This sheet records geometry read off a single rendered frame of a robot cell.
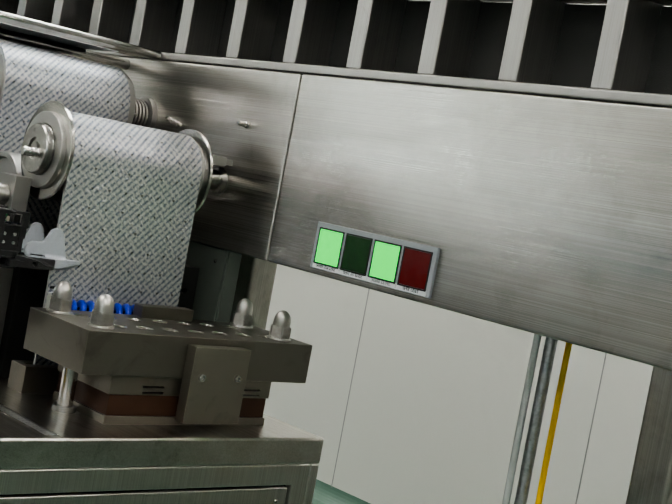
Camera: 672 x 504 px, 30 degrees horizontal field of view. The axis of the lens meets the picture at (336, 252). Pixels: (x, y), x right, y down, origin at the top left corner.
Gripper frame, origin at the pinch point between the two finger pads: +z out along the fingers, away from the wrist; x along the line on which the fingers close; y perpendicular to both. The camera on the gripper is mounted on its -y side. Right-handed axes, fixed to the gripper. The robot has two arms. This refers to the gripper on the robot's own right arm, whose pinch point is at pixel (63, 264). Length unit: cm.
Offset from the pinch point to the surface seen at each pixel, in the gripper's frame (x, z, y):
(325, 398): 215, 263, -69
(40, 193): 5.3, -2.7, 9.5
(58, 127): 2.1, -3.5, 19.6
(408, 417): 167, 263, -65
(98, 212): -0.3, 4.1, 8.3
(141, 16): 39, 31, 43
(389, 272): -37.5, 29.2, 8.3
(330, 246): -24.5, 29.2, 9.8
